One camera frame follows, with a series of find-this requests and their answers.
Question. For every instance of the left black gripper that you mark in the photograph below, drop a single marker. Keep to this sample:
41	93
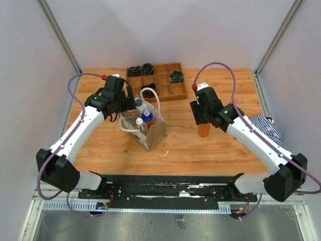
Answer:
129	103

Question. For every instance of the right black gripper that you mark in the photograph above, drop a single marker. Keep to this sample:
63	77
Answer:
196	108

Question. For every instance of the blue spray bottle orange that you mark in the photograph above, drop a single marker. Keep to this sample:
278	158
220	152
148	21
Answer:
204	129

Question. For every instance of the blue striped cloth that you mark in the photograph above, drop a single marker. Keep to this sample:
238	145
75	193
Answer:
277	135

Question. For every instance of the pink cap clear bottle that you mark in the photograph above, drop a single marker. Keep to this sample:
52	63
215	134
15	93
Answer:
131	115

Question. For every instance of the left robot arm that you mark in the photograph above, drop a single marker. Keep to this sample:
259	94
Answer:
55	165

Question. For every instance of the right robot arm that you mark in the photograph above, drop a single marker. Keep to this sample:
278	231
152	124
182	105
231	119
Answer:
286	172

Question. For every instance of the black rolled sock behind bag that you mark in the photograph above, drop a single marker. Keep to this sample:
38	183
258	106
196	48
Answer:
148	93

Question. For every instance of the white bottle grey cap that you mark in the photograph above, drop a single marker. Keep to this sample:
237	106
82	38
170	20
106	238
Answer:
140	105

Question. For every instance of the black rolled sock left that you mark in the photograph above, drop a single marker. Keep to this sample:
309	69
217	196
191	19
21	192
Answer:
134	71

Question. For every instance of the dark green rolled sock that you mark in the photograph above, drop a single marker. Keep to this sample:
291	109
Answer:
176	77

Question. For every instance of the wooden compartment tray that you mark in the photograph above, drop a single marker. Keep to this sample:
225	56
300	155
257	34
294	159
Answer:
165	90

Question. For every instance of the black white striped cloth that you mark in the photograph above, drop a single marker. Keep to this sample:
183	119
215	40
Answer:
264	125

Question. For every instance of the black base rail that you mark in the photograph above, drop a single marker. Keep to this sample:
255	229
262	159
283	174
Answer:
166	192

